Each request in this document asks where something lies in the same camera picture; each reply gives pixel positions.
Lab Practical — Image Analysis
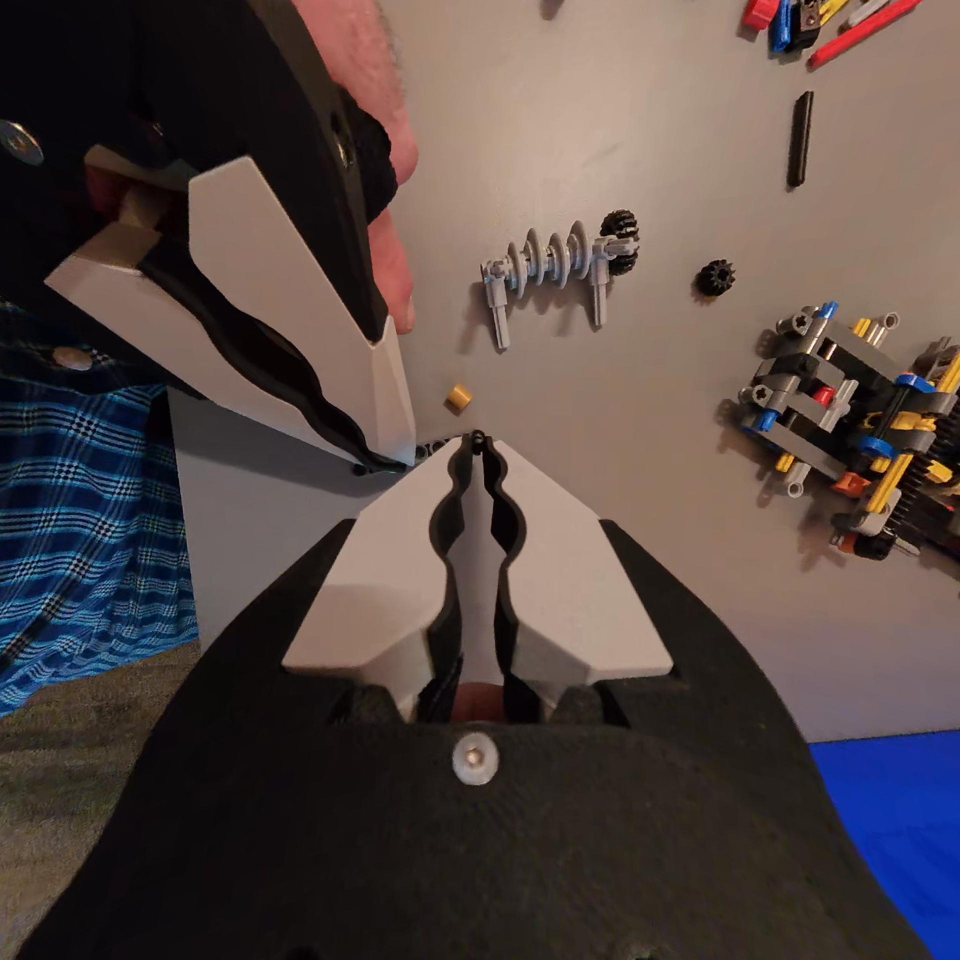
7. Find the blue plaid shirt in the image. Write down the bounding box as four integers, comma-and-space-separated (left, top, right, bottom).
0, 300, 200, 717

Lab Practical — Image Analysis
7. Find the grey worm gear lego assembly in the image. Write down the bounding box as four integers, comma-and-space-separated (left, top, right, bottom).
480, 208, 643, 351

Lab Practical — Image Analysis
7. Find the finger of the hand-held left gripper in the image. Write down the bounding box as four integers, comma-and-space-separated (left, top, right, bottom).
84, 142, 418, 468
43, 222, 410, 477

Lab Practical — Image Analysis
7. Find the small black lego gear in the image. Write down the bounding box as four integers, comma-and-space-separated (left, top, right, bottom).
693, 258, 738, 299

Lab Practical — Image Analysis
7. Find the black lego axle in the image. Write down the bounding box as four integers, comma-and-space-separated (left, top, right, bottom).
786, 90, 816, 190

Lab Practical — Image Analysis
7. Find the multicoloured lego gearbox assembly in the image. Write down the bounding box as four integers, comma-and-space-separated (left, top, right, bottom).
737, 300, 960, 565

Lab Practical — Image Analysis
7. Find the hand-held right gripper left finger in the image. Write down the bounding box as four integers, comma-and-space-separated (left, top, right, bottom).
281, 433, 481, 723

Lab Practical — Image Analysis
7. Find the blue object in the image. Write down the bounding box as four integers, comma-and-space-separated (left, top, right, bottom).
808, 720, 960, 960

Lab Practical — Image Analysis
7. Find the person's left hand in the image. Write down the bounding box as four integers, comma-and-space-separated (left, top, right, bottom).
292, 0, 420, 336

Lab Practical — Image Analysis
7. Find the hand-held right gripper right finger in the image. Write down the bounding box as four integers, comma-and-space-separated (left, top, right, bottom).
482, 437, 675, 723

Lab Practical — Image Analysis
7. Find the pile of lego pieces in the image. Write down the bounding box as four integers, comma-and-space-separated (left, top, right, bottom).
741, 0, 925, 72

